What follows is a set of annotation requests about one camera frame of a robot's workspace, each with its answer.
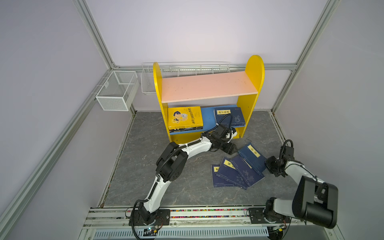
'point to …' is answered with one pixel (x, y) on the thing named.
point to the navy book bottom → (228, 171)
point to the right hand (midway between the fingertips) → (268, 165)
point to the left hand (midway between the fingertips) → (234, 149)
